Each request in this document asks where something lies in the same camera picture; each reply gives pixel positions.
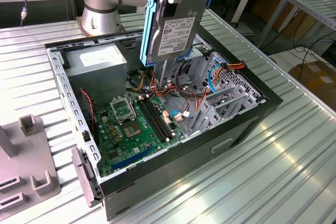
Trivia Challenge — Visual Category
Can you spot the grey plastic case latch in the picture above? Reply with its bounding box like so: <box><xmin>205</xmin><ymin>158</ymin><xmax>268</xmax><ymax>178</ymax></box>
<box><xmin>71</xmin><ymin>147</ymin><xmax>102</xmax><ymax>208</ymax></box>

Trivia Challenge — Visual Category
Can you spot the metal socket cover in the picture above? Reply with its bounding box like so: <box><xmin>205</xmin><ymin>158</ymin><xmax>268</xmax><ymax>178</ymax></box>
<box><xmin>109</xmin><ymin>97</ymin><xmax>137</xmax><ymax>124</ymax></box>

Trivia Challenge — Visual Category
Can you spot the metal slat side table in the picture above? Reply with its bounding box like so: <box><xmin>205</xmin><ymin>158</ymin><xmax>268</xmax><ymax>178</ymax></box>
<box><xmin>258</xmin><ymin>0</ymin><xmax>336</xmax><ymax>49</ymax></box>

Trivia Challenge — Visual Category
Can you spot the short blue wire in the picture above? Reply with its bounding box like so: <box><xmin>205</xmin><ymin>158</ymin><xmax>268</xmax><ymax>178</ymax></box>
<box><xmin>170</xmin><ymin>110</ymin><xmax>195</xmax><ymax>120</ymax></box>

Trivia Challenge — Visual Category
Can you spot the brown cardboard box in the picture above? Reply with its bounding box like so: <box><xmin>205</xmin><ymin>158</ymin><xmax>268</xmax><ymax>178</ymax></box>
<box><xmin>288</xmin><ymin>60</ymin><xmax>336</xmax><ymax>101</ymax></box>

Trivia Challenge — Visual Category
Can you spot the black RAM slot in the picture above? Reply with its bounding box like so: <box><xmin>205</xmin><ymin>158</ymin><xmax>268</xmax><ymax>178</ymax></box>
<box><xmin>138</xmin><ymin>100</ymin><xmax>166</xmax><ymax>143</ymax></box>
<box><xmin>142</xmin><ymin>100</ymin><xmax>169</xmax><ymax>141</ymax></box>
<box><xmin>145</xmin><ymin>99</ymin><xmax>172</xmax><ymax>139</ymax></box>
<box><xmin>148</xmin><ymin>97</ymin><xmax>175</xmax><ymax>137</ymax></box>

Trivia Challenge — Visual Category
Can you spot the blue expansion slot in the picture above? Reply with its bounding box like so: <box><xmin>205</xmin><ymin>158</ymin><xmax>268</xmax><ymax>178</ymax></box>
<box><xmin>112</xmin><ymin>145</ymin><xmax>154</xmax><ymax>172</ymax></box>

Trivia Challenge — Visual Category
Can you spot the black open PC case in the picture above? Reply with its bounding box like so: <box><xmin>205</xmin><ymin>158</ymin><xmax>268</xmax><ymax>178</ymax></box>
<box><xmin>44</xmin><ymin>20</ymin><xmax>284</xmax><ymax>222</ymax></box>

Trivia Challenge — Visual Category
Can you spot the grey metal drive cage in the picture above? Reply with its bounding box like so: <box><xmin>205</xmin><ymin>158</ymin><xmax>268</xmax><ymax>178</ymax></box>
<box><xmin>152</xmin><ymin>34</ymin><xmax>212</xmax><ymax>87</ymax></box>

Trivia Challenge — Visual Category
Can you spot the orange power wire black plug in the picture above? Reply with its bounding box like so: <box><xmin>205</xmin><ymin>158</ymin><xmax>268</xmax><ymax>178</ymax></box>
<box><xmin>213</xmin><ymin>60</ymin><xmax>248</xmax><ymax>84</ymax></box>

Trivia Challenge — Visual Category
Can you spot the grey power supply unit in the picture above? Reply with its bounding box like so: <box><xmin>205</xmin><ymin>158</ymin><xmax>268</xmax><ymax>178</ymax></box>
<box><xmin>62</xmin><ymin>43</ymin><xmax>129</xmax><ymax>106</ymax></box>

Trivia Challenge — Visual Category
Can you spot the multicoloured internal wire bundle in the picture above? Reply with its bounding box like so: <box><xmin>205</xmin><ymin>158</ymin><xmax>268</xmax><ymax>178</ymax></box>
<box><xmin>125</xmin><ymin>69</ymin><xmax>211</xmax><ymax>114</ymax></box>

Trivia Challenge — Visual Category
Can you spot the long blue data wire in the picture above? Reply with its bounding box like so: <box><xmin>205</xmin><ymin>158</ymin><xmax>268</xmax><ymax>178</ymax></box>
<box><xmin>207</xmin><ymin>63</ymin><xmax>224</xmax><ymax>94</ymax></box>

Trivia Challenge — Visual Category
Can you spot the red and black fan wire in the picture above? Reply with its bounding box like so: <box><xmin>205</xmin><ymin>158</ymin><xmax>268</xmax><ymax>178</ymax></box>
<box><xmin>79</xmin><ymin>89</ymin><xmax>96</xmax><ymax>133</ymax></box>

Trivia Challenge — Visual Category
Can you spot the grey metal disk bay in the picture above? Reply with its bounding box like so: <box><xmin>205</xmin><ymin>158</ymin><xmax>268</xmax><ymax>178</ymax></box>
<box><xmin>187</xmin><ymin>52</ymin><xmax>265</xmax><ymax>137</ymax></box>

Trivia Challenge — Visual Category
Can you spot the black round internal cable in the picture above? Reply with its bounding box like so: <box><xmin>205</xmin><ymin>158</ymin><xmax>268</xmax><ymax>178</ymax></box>
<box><xmin>175</xmin><ymin>60</ymin><xmax>200</xmax><ymax>101</ymax></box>

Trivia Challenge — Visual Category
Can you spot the green motherboard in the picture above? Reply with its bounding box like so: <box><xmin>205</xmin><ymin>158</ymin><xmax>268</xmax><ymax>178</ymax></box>
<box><xmin>94</xmin><ymin>95</ymin><xmax>184</xmax><ymax>177</ymax></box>

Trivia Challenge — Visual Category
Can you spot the hard disk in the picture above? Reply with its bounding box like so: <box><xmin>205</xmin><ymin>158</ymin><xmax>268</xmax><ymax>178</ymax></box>
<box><xmin>140</xmin><ymin>0</ymin><xmax>213</xmax><ymax>68</ymax></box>

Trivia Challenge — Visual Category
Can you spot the grey parts rack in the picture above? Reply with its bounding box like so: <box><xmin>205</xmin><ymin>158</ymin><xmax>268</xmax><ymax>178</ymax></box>
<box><xmin>0</xmin><ymin>113</ymin><xmax>62</xmax><ymax>221</ymax></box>

